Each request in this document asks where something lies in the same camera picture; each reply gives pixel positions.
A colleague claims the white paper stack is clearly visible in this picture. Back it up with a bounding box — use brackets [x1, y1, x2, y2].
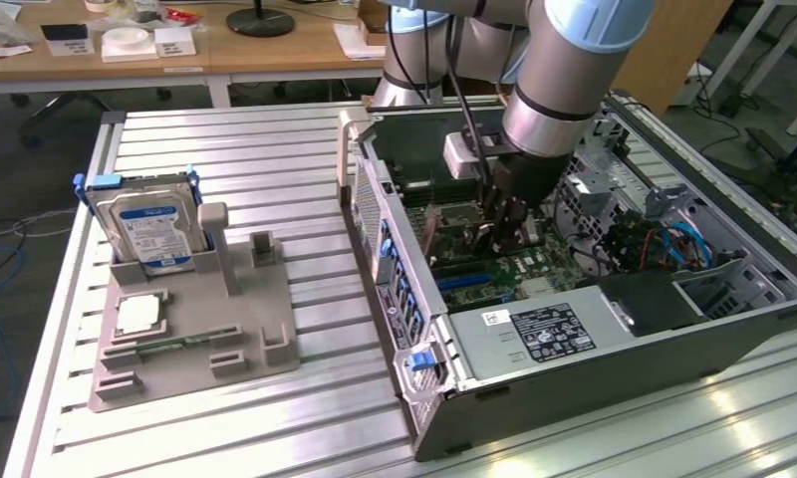
[332, 22, 388, 61]

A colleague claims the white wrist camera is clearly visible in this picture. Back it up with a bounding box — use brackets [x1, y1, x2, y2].
[441, 130, 507, 179]

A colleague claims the black round lamp base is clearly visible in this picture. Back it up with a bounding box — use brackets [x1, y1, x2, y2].
[224, 0, 298, 39]

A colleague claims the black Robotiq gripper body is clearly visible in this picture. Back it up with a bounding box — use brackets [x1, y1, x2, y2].
[491, 150, 575, 211]

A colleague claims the dark grey open PC case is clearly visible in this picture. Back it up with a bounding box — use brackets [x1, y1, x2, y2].
[336, 92, 797, 462]

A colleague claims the perforated metal disk bay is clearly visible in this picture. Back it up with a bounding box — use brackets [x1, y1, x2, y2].
[557, 143, 652, 250]

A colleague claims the grey parts rack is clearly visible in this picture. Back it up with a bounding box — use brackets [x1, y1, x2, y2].
[86, 201, 301, 415]

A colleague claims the white box with tape roll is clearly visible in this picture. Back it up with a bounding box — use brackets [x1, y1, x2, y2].
[101, 27, 160, 65]

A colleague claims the black wire bundle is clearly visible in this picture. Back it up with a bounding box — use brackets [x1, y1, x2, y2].
[600, 223, 645, 273]

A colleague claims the plain white box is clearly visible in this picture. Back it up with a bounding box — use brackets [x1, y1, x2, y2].
[153, 27, 200, 59]

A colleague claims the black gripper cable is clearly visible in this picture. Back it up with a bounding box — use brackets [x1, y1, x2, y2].
[445, 12, 495, 200]

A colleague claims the grey corner bracket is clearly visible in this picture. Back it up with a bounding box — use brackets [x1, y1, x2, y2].
[336, 108, 374, 200]

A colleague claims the CPU socket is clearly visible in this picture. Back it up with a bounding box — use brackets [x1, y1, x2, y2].
[437, 203, 491, 230]

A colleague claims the white box black lid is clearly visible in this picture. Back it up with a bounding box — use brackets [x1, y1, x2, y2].
[41, 23, 97, 57]

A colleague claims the silver CPU chip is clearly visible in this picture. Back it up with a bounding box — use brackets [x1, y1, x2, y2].
[114, 294, 166, 336]

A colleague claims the green RAM stick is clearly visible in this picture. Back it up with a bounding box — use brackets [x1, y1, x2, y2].
[104, 336, 212, 358]

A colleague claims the wooden cabinet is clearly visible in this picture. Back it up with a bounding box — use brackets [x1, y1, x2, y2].
[609, 0, 736, 115]

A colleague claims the black chair base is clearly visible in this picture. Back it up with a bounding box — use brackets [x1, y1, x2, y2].
[10, 89, 114, 149]

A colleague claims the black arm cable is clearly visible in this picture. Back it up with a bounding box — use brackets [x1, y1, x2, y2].
[384, 0, 440, 104]

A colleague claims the brown cardboard box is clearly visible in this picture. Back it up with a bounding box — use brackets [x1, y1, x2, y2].
[356, 0, 390, 35]

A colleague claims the green motherboard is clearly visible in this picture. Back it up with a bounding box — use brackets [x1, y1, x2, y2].
[397, 176, 599, 313]

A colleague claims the blue wire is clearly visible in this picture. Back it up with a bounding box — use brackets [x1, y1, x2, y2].
[660, 222, 713, 273]

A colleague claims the silver chipset heat sink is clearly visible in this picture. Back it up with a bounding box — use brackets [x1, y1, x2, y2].
[523, 277, 564, 299]

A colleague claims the hard disk blue carrier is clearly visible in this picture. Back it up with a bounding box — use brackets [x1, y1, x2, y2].
[70, 166, 205, 276]

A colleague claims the blue expansion slot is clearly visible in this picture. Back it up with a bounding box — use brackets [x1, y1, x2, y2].
[436, 272, 493, 294]

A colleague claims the wooden desk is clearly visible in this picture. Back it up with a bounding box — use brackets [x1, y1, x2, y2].
[0, 0, 390, 96]

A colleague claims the clear plastic bag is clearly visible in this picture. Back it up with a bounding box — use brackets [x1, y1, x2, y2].
[0, 0, 38, 46]

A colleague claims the red wire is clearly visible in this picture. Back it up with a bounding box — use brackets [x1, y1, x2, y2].
[639, 223, 660, 271]

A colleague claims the grey power supply unit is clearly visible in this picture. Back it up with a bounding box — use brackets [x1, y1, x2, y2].
[445, 284, 639, 387]

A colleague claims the black expansion slot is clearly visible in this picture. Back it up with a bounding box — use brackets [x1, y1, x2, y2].
[432, 263, 488, 280]

